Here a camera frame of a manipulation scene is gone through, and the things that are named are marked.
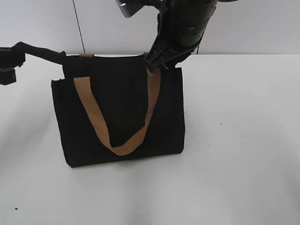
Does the tan bag handle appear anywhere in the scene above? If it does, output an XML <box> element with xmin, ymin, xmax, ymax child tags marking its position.
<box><xmin>73</xmin><ymin>69</ymin><xmax>161</xmax><ymax>156</ymax></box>
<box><xmin>78</xmin><ymin>52</ymin><xmax>149</xmax><ymax>58</ymax></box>

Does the black bag side strap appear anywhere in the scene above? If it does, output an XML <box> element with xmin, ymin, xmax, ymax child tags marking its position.
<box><xmin>14</xmin><ymin>41</ymin><xmax>68</xmax><ymax>66</ymax></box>

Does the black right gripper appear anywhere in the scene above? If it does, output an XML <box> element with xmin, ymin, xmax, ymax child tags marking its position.
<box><xmin>143</xmin><ymin>33</ymin><xmax>196</xmax><ymax>72</ymax></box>

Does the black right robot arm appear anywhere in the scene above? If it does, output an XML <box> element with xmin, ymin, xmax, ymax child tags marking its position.
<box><xmin>116</xmin><ymin>0</ymin><xmax>217</xmax><ymax>72</ymax></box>

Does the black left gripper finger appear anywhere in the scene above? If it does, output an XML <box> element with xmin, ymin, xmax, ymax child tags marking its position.
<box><xmin>0</xmin><ymin>47</ymin><xmax>25</xmax><ymax>68</ymax></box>
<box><xmin>0</xmin><ymin>68</ymin><xmax>16</xmax><ymax>85</ymax></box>

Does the black canvas tote bag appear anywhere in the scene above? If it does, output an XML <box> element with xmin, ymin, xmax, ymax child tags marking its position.
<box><xmin>51</xmin><ymin>55</ymin><xmax>185</xmax><ymax>168</ymax></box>

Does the tan front bag handle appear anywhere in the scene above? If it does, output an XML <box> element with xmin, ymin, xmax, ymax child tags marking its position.
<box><xmin>73</xmin><ymin>69</ymin><xmax>161</xmax><ymax>156</ymax></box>

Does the tan rear bag handle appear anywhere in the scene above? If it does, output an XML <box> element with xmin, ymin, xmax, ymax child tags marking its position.
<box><xmin>78</xmin><ymin>52</ymin><xmax>149</xmax><ymax>58</ymax></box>

